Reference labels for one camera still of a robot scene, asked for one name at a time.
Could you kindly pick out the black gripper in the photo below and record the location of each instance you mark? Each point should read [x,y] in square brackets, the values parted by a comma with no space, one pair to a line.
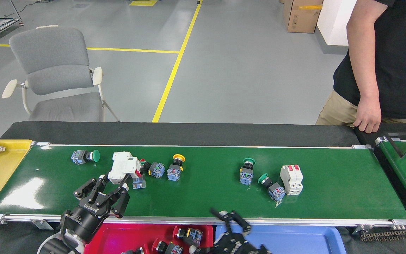
[83,222]
[238,247]

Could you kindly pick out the white circuit breaker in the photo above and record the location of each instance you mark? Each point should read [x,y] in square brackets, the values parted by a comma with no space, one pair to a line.
[122,167]
[291,181]

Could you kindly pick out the green mushroom push button switch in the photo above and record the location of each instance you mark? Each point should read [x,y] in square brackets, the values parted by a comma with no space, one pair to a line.
[277,192]
[78,157]
[246,176]

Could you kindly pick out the yellow mushroom push button switch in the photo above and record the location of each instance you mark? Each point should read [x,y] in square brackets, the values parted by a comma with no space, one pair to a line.
[179,157]

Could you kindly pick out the person's right forearm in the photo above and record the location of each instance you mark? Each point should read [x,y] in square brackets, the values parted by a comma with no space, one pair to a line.
[364,70]

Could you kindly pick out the long green conveyor belt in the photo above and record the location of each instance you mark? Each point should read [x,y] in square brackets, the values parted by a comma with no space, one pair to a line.
[196,197]

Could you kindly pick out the red plastic tray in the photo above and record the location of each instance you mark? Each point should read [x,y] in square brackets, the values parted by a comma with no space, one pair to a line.
[136,234]

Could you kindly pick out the blue plastic tray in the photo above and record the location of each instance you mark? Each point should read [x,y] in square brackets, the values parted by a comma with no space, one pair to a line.
[301,241]

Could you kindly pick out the person's right hand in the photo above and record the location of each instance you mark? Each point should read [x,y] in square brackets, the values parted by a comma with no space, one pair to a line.
[368,114]

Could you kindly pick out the grey padded chair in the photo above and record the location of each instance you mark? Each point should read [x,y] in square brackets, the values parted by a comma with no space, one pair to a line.
[55,60]

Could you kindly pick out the metal shelf trolley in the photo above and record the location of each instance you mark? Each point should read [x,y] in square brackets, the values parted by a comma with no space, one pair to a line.
[12,19]

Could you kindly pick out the brown cardboard box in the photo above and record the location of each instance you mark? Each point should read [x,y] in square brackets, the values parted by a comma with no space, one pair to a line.
[303,16]

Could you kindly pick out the person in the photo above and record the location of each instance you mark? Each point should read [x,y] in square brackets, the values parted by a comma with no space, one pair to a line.
[404,53]

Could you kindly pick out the black conveyor guide frame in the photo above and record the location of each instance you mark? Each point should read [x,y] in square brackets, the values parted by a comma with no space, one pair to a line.
[402,155]

